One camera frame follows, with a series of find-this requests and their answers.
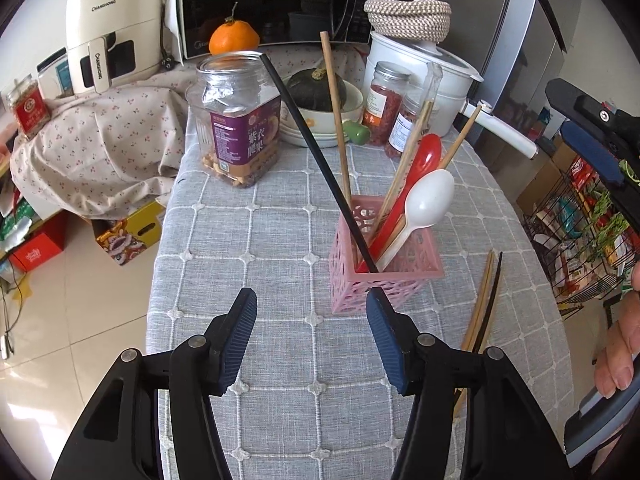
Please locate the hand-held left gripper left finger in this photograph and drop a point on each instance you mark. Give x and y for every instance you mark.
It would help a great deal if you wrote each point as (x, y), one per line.
(237, 340)

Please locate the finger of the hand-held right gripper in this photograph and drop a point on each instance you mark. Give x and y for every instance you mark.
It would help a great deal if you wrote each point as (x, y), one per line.
(590, 105)
(595, 155)

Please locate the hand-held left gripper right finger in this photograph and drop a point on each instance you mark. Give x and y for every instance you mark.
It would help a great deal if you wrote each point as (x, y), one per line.
(387, 345)

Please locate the pink perforated utensil holder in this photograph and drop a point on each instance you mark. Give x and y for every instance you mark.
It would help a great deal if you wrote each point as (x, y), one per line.
(415, 273)

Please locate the light bamboo chopstick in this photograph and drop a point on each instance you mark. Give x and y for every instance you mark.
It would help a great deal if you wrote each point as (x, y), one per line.
(462, 132)
(484, 297)
(406, 160)
(335, 110)
(477, 300)

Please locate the white plastic spoon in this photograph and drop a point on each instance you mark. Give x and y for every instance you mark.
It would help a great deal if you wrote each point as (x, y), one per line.
(430, 197)

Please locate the red plastic spoon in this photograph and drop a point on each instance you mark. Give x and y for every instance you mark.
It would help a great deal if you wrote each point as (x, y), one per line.
(425, 157)

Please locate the person's right hand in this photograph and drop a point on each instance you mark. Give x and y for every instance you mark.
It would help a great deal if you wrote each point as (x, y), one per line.
(625, 350)

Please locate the brown cardboard box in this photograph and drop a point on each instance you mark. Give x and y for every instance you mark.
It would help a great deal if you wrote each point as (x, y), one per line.
(540, 185)

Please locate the grey checked tablecloth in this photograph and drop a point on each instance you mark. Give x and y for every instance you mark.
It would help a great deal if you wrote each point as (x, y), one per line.
(275, 285)

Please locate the grey refrigerator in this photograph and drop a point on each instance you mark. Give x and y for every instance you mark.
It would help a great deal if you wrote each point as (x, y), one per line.
(515, 35)

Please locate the yellow printed cardboard box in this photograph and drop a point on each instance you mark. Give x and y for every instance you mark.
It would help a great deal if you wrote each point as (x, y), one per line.
(125, 240)

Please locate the short clear spice jar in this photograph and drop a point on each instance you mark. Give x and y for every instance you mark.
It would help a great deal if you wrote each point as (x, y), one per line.
(402, 130)

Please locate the woven straw basket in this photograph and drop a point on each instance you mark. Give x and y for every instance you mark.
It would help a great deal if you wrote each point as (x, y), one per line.
(405, 22)

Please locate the clear jar with purple label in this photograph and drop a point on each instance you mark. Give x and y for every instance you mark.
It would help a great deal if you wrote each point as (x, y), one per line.
(240, 135)

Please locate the tall clear spice jar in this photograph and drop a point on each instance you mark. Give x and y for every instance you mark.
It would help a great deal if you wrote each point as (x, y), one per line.
(382, 110)

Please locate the cream ceramic plate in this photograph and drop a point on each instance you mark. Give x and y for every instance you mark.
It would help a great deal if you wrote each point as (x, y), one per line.
(325, 140)

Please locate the green ceramic piece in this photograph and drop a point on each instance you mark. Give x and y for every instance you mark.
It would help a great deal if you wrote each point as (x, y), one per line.
(357, 132)

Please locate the red gift box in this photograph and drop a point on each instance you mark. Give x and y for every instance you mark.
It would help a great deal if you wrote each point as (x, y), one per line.
(37, 252)

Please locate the cream ceramic bowl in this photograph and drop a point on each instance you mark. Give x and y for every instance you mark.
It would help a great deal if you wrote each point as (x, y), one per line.
(320, 121)

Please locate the floral cover cloth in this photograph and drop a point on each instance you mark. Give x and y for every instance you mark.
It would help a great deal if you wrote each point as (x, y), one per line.
(100, 150)

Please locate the dark green pumpkin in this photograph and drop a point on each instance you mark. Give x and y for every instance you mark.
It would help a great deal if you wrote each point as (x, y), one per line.
(310, 90)

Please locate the black power plug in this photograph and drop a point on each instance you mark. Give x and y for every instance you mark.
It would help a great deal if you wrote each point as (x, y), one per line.
(168, 63)

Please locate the orange mandarin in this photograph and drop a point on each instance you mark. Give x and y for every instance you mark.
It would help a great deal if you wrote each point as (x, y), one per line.
(232, 40)

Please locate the red labelled jar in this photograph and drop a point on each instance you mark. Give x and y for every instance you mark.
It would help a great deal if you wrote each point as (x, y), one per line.
(30, 112)

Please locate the white appliance box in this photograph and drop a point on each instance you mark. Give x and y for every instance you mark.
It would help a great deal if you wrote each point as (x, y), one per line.
(55, 75)

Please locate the cream air fryer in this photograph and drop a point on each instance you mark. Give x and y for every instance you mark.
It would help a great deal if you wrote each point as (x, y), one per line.
(120, 5)

